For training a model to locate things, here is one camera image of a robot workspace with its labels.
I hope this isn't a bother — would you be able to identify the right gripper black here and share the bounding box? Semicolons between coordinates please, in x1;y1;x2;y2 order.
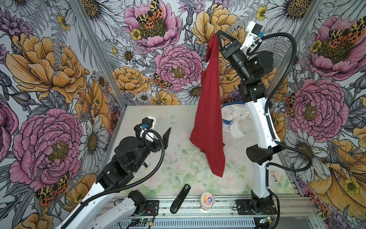
216;30;253;82

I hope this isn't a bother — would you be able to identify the dark red cloth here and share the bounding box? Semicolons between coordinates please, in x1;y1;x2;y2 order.
190;35;226;177

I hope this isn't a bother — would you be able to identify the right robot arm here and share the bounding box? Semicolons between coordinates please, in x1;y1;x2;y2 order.
216;31;282;214

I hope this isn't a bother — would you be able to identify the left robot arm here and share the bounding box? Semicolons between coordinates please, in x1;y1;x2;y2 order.
58;124;171;229

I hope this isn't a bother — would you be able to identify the blue cloth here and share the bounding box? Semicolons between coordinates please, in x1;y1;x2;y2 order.
221;102;245;125

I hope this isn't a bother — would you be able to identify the white cloth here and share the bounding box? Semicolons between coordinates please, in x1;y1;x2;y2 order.
221;105;250;139

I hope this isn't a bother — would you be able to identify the black handheld scanner device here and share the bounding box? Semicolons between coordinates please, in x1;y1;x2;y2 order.
170;184;191;214

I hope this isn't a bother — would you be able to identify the small round pink container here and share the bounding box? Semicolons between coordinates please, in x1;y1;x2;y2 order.
200;192;215;210

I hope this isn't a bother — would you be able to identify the white vented strip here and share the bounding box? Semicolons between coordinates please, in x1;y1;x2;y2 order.
111;217;255;229

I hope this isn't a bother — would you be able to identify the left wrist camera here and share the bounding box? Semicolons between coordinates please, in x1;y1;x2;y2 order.
140;116;156;142

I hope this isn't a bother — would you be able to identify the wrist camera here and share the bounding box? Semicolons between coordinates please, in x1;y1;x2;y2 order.
140;116;156;142
240;21;264;51

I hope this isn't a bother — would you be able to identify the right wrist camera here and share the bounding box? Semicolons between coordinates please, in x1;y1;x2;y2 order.
240;21;264;51

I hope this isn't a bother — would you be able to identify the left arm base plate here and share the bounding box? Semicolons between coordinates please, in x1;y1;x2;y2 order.
134;200;160;216

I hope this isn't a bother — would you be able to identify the aluminium front rail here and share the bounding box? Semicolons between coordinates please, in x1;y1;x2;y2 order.
150;194;318;218

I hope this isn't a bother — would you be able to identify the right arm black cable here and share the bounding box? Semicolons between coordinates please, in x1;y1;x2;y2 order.
246;32;313;229

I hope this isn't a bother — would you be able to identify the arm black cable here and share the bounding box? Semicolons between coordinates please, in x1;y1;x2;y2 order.
246;32;313;229
60;129;166;229

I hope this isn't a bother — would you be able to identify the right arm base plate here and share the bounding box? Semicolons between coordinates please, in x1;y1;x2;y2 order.
233;199;277;215

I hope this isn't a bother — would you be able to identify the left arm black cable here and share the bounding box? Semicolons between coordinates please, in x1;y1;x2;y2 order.
60;129;166;229

